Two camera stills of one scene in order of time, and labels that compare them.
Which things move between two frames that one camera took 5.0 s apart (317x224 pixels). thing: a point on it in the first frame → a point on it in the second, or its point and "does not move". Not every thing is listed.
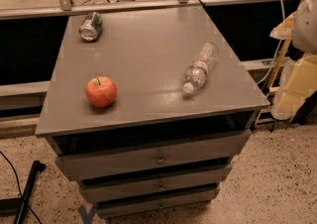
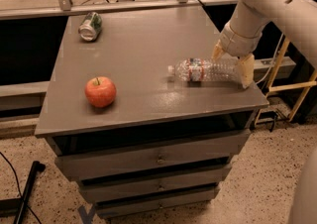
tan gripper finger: x=285 y=29 → x=218 y=51
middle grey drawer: x=128 y=187 does not move
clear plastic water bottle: x=196 y=74 → x=196 y=69
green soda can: x=91 y=26 does not move
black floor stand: x=16 y=206 does not move
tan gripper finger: x=296 y=82 → x=247 y=63
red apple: x=101 y=91 does not move
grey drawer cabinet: x=148 y=110 does not move
